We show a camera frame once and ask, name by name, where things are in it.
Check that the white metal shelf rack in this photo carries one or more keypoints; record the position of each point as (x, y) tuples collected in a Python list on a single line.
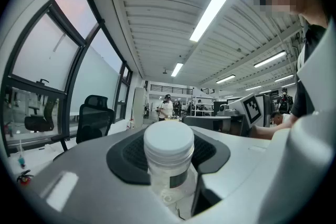
[(203, 105)]

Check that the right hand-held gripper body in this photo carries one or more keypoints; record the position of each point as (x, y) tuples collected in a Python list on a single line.
[(252, 110)]

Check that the red fire extinguisher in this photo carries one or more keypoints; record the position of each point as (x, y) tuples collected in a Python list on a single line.
[(25, 179)]

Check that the person's right forearm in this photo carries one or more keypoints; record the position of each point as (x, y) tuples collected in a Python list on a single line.
[(273, 128)]

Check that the black framed window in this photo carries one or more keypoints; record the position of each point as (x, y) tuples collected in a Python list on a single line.
[(44, 55)]

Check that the black office chair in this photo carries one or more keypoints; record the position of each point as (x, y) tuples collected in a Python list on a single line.
[(94, 118)]

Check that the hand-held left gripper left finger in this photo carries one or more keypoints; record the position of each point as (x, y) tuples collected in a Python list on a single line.
[(86, 178)]

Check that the small teal item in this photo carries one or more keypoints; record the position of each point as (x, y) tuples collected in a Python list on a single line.
[(21, 161)]

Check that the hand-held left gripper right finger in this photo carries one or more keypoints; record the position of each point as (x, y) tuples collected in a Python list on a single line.
[(236, 157)]

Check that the person's black shirt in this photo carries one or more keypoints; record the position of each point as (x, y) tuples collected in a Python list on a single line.
[(302, 102)]

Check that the tall white cabinet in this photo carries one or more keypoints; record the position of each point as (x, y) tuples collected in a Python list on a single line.
[(139, 106)]

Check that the white capped plastic bottle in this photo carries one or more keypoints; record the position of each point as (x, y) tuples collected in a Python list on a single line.
[(168, 144)]

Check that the ceiling light strips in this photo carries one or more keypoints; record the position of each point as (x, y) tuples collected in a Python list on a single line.
[(210, 13)]

